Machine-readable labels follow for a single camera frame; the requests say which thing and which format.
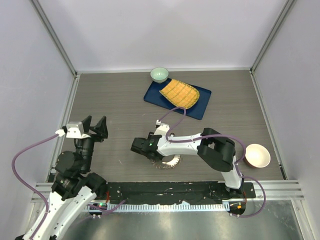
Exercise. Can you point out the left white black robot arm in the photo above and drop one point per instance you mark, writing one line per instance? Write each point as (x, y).
(74, 186)

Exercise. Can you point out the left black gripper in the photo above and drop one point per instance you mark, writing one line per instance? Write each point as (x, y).
(101, 128)

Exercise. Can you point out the slotted white cable duct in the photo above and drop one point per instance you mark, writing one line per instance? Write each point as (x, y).
(146, 208)

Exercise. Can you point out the yellow woven bamboo mat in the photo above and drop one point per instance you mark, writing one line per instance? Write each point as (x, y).
(180, 94)

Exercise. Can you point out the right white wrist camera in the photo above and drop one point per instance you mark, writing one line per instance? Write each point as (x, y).
(161, 128)

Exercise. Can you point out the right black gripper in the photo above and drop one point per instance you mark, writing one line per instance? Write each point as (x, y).
(150, 135)

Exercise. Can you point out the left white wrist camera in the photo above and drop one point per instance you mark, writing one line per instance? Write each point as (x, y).
(73, 130)

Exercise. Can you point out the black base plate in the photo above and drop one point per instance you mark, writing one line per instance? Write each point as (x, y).
(170, 193)

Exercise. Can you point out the dark blue tray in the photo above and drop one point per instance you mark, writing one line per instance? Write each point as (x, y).
(153, 96)

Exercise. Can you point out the light green ceramic bowl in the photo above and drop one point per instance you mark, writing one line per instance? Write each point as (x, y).
(159, 74)

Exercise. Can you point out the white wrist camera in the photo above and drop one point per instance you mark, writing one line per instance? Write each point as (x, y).
(73, 130)
(161, 128)

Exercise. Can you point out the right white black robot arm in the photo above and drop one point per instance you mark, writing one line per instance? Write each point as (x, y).
(215, 149)

